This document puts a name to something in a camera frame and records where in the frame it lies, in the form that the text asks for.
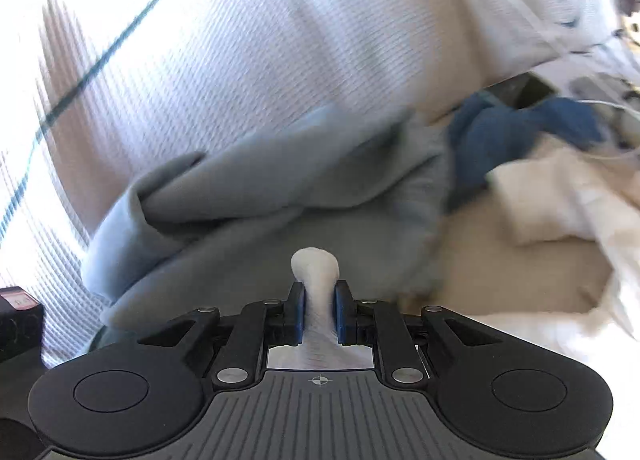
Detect sofa with white waffle cover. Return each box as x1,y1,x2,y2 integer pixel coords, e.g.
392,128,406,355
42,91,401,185
0,0,640,371

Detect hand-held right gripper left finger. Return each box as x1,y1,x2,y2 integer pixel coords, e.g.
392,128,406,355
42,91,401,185
137,281,307,387

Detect dark blue cloth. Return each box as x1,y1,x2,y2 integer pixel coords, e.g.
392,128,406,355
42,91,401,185
445,92,608,213

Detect light blue ribbed pants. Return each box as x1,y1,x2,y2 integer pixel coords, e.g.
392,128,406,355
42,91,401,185
81,105,453,341

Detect black phone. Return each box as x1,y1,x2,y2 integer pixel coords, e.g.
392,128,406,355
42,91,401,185
487,72,557,111

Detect thin white cable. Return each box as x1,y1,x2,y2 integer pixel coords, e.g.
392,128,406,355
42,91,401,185
580,99,640,116

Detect white garment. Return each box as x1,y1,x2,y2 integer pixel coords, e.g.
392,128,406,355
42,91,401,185
290,145,640,391

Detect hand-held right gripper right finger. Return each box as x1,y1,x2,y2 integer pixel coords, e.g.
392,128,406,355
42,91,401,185
334,280,503,387

